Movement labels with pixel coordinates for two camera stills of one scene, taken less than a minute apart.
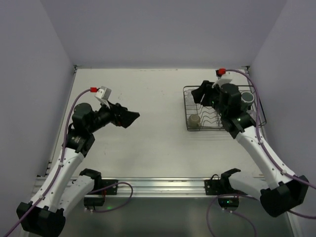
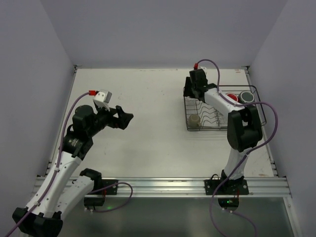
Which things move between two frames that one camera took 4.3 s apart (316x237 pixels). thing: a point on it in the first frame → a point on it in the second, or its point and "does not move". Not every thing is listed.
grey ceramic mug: x=247 y=97 does not move
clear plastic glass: x=189 y=99 does not move
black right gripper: x=207 y=90 → x=188 y=89
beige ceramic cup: x=194 y=121 does not move
